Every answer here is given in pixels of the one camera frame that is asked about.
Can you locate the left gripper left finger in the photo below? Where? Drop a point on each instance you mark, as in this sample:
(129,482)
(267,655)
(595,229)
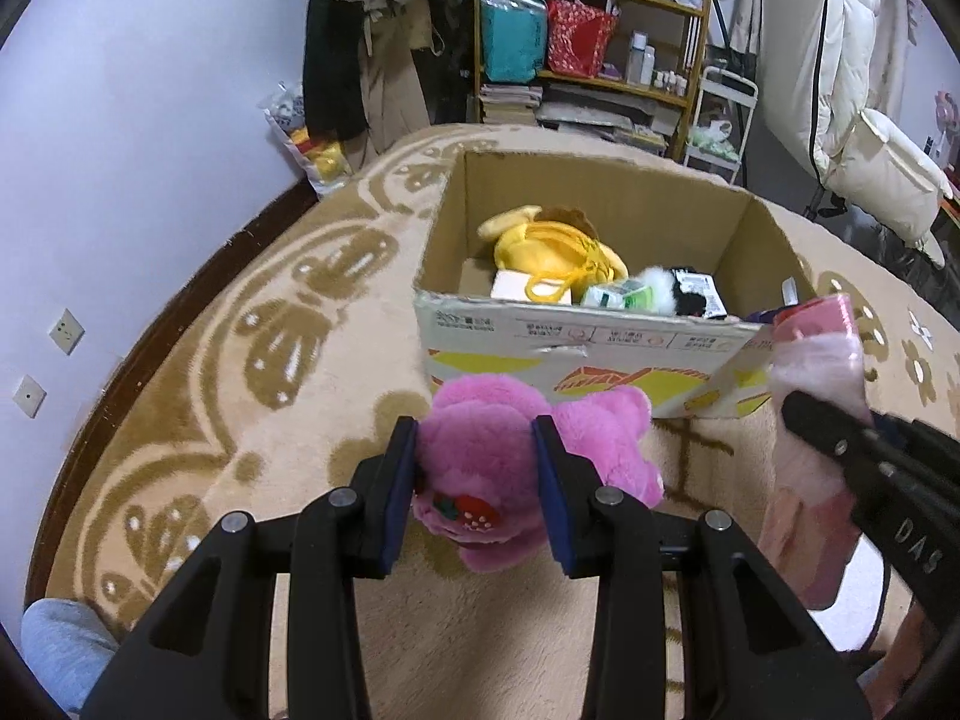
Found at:
(202,649)

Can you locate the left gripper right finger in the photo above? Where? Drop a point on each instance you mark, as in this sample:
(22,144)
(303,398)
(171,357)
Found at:
(750,650)

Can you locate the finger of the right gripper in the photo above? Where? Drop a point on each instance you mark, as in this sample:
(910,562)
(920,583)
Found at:
(862,449)

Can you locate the pink fuzzy socks pack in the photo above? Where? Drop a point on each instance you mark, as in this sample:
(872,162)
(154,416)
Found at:
(819,394)

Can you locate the white black fluffy plush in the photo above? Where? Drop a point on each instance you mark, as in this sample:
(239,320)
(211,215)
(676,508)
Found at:
(679,292)

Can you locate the green tissue pack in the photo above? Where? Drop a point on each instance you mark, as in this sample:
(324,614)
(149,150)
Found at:
(625,294)

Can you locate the pink plush toy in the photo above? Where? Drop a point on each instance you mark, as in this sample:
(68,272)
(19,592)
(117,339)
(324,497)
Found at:
(478,483)

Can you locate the yellow plush toy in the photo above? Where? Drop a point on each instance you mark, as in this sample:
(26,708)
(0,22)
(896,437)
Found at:
(555,250)

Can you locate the open cardboard box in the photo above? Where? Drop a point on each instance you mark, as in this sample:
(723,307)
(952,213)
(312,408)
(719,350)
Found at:
(652,213)

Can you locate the beige patterned carpet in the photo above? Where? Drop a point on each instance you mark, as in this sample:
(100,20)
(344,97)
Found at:
(298,370)

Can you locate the white rolling cart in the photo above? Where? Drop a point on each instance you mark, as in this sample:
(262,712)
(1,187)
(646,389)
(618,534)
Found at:
(721,123)

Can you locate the pile of papers magazines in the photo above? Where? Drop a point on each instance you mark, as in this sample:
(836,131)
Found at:
(622,118)

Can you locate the white recliner chair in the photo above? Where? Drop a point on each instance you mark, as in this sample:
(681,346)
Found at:
(818,77)

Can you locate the wooden shelf unit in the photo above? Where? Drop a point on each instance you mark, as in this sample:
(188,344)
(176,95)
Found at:
(626,69)

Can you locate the plastic bag with toys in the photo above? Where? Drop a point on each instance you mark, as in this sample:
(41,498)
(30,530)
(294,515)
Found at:
(321,159)

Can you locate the stack of books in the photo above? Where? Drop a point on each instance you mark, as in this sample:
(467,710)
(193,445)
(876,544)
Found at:
(510,104)

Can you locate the red gift bag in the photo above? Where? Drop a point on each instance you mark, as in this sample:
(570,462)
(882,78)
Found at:
(578,35)

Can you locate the black hanging garment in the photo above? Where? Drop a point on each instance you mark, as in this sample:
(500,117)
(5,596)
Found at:
(331,72)

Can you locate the teal bag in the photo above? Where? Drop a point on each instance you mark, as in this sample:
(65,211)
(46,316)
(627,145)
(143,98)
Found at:
(514,39)

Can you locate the beige hanging trousers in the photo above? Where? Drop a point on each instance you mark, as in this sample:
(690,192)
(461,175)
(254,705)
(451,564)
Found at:
(393,101)

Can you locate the wall socket lower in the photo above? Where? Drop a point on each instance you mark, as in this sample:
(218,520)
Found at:
(29,396)

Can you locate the wall socket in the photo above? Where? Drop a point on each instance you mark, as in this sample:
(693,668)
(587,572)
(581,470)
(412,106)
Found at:
(66,332)
(29,396)

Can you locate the wall socket upper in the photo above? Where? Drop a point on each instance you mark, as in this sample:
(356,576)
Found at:
(66,332)

